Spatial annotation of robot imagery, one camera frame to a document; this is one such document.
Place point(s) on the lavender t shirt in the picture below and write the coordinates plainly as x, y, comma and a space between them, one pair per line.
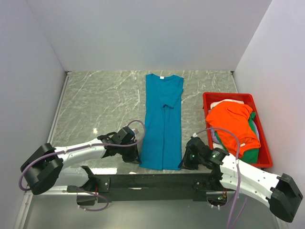
252, 125

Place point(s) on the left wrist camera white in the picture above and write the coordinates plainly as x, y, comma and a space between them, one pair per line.
136, 131

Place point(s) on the teal t shirt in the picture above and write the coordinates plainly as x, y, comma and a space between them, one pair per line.
162, 143

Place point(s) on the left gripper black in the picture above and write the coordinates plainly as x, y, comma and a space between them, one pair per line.
134, 157

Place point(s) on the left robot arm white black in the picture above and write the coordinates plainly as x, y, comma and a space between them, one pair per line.
51, 166

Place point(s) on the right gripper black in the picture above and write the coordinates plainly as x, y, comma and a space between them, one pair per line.
186, 164

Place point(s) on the orange t shirt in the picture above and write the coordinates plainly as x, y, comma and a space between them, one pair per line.
231, 121

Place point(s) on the green t shirt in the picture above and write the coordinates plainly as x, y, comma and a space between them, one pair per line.
251, 156

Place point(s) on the red plastic bin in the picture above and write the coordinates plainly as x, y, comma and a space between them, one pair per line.
264, 156

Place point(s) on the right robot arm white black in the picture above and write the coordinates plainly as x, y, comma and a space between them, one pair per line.
279, 193

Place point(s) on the black base bar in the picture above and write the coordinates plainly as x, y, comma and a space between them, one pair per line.
144, 187

